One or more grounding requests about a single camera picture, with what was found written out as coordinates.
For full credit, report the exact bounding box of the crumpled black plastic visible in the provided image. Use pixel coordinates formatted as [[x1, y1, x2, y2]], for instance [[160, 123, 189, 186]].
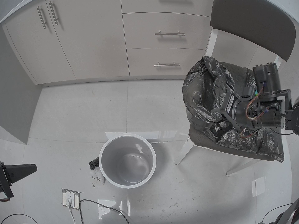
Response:
[[88, 157, 100, 171]]

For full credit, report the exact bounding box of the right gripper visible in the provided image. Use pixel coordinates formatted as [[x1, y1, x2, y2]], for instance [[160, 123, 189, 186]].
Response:
[[211, 91, 257, 132]]

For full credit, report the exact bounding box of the black plastic bag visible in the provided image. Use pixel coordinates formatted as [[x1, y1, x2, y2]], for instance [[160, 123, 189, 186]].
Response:
[[182, 56, 285, 163]]

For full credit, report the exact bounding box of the beige side cabinet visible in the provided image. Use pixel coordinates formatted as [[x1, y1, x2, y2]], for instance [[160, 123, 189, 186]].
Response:
[[0, 23, 42, 145]]

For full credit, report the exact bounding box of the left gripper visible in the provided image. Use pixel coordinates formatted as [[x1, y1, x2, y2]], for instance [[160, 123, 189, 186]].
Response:
[[0, 162, 38, 199]]

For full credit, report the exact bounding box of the beige cabinet with drawers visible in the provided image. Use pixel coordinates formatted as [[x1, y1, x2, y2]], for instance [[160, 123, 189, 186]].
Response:
[[0, 0, 279, 87]]

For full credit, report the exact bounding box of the black cable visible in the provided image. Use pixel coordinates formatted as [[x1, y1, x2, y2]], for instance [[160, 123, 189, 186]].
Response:
[[266, 202, 296, 224], [0, 214, 36, 224], [79, 199, 130, 224]]

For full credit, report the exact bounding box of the white trash bin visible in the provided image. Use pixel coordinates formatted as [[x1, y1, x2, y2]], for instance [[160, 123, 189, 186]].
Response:
[[99, 134, 157, 189]]

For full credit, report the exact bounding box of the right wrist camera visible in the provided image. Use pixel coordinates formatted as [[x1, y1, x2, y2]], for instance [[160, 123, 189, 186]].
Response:
[[241, 86, 256, 100]]

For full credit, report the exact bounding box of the grey chair with white legs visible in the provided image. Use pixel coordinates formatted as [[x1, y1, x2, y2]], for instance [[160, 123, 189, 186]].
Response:
[[174, 0, 297, 177]]

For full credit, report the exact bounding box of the white cable with plug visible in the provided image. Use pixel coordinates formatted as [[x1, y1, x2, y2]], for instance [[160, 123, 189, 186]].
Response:
[[66, 198, 76, 224]]

